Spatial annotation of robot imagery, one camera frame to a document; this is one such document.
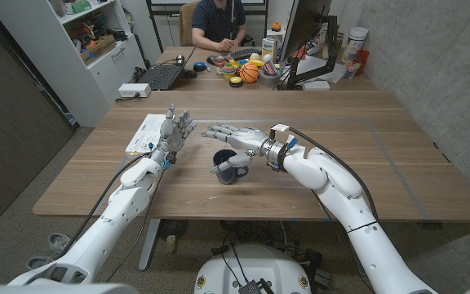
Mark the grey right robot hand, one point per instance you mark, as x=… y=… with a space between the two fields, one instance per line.
x=245 y=139

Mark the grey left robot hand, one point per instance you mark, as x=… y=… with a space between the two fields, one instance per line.
x=174 y=132

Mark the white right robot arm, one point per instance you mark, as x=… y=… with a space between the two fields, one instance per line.
x=341 y=192

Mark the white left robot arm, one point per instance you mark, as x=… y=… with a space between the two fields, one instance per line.
x=125 y=204

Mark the white printed box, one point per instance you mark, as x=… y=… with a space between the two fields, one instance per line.
x=145 y=132

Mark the white power adapter box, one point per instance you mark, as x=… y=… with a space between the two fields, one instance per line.
x=134 y=90

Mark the flat white box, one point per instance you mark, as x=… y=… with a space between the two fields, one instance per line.
x=316 y=85

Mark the cardboard box with toys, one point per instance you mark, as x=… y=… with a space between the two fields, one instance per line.
x=100 y=49

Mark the dark blue mug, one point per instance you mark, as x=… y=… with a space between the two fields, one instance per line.
x=229 y=178

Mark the black laptop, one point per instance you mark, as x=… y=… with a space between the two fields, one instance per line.
x=161 y=77

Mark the black computer mouse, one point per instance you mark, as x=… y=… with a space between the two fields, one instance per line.
x=190 y=74

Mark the grey tape roll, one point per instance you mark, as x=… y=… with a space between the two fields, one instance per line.
x=265 y=80

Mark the orange basketball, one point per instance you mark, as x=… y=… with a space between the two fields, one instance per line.
x=249 y=72

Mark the colourful stacked cups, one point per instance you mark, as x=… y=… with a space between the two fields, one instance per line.
x=229 y=72

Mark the small black desk gadget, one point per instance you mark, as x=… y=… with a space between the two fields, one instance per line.
x=180 y=60

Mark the red snack bag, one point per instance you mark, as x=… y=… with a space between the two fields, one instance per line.
x=270 y=68

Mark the yellow toy banana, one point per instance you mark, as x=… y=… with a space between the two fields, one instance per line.
x=256 y=63

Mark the red soup can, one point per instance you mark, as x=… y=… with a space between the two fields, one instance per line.
x=220 y=65

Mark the white toy egg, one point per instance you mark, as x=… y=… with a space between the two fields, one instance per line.
x=255 y=56

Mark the black keyboard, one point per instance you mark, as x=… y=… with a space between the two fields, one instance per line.
x=243 y=53

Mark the white shelf cabinet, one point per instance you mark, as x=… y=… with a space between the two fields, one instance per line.
x=100 y=81

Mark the white drink carton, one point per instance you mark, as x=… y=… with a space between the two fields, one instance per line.
x=268 y=49

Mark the black floor fan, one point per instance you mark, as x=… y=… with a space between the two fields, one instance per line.
x=172 y=228

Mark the white paper sheets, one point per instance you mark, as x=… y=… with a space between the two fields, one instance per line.
x=320 y=67

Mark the brown office chair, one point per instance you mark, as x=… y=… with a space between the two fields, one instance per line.
x=185 y=24

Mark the white table leg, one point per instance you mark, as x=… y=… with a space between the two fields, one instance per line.
x=148 y=245

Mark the small orange toy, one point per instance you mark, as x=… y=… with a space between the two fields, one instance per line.
x=276 y=27

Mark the person in dark polo shirt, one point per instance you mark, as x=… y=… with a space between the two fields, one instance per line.
x=216 y=20

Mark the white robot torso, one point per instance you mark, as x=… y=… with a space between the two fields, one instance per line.
x=255 y=265

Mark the clear drinking glass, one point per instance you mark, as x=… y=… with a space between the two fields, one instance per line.
x=351 y=68

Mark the black computer monitor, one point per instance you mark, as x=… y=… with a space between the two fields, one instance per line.
x=306 y=20

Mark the white wipes canister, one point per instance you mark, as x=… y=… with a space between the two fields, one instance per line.
x=355 y=41

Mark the white sneaker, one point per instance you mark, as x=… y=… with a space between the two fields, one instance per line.
x=37 y=262
x=58 y=241

